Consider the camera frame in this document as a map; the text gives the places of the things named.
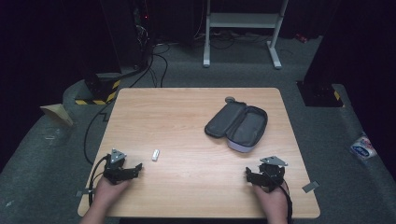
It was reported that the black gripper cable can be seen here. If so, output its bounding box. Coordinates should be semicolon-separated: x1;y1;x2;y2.
274;174;294;224
88;154;112;207

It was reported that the black yellow striped stand base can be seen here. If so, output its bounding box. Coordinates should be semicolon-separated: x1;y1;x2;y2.
74;72;122;106

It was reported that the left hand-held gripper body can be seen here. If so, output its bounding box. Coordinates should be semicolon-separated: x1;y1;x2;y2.
103;148;135;185

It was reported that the white tissue packet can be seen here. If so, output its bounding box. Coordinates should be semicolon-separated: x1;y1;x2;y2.
349;133;378;161

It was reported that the small red object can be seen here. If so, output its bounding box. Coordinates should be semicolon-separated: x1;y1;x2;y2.
294;32;310;44

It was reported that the black equipment rack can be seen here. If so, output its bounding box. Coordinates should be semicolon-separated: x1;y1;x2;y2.
99;0;154;70

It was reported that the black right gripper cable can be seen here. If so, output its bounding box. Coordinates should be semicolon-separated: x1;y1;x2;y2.
274;174;294;224

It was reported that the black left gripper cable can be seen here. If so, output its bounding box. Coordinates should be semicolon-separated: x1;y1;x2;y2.
88;154;112;207

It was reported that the grey tape strip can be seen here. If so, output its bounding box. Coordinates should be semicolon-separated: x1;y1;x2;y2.
301;180;320;193
76;188;94;198

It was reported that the white metal stand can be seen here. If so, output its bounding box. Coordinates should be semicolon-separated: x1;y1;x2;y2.
202;0;290;70

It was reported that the open grey pencil case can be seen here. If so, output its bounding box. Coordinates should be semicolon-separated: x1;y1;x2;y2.
204;96;269;154

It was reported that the person's right hand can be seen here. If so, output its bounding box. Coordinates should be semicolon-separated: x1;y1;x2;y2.
252;183;290;219

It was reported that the black floor cable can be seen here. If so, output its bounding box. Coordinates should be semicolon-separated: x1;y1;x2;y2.
83;43;170;166

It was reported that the person's left hand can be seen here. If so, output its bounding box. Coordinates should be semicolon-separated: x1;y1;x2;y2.
92;176;133;213

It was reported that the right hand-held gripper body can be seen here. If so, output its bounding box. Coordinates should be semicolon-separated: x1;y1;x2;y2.
256;155;289;191

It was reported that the beige cardboard piece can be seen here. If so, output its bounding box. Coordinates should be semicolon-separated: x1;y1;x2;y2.
39;103;75;127

